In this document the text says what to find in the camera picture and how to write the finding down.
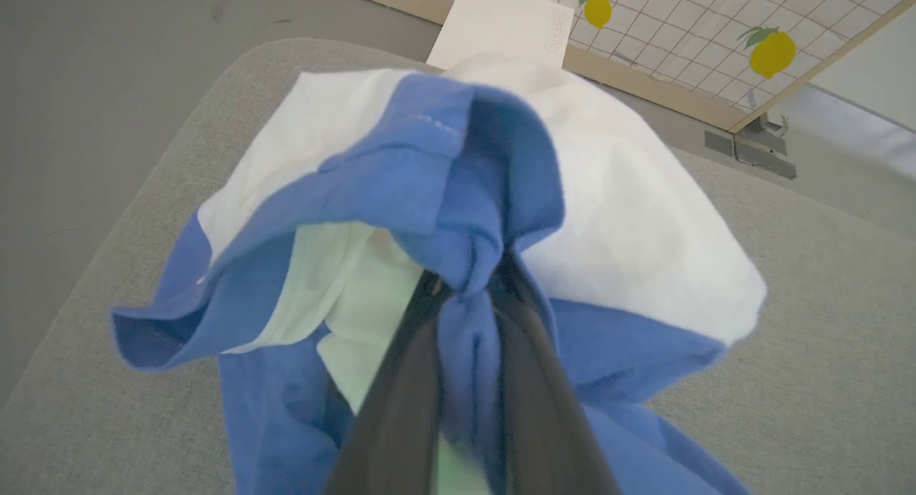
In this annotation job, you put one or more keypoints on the blue and white garment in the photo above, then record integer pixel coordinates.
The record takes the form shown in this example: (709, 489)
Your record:
(615, 216)

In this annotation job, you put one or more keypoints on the grey metal panel foot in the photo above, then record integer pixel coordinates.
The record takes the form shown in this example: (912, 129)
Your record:
(767, 123)

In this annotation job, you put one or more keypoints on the white rectangular block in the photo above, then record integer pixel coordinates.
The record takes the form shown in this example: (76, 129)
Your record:
(501, 23)

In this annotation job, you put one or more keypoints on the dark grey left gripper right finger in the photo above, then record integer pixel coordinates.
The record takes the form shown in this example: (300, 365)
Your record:
(537, 409)

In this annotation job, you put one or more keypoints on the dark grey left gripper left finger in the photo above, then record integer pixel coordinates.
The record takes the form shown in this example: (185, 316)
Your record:
(401, 409)

